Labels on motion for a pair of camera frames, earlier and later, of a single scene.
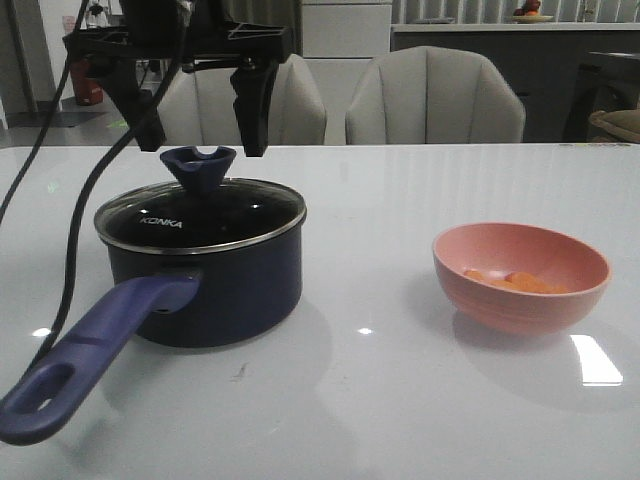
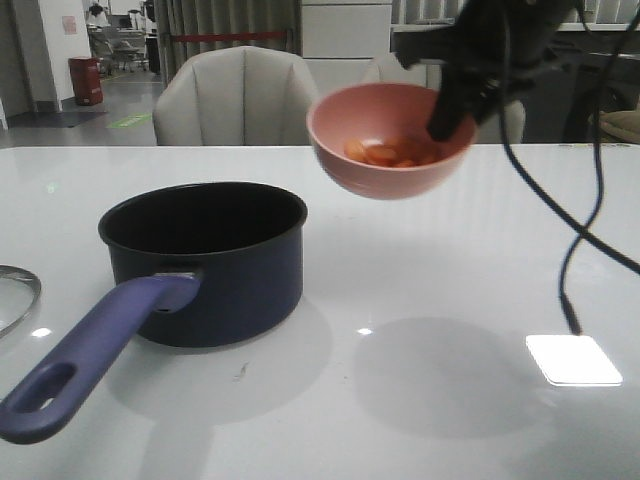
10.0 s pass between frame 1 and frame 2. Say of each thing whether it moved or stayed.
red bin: stayed
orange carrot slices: moved
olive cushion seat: stayed
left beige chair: stayed
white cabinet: stayed
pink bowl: moved
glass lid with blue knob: moved
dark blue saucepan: stayed
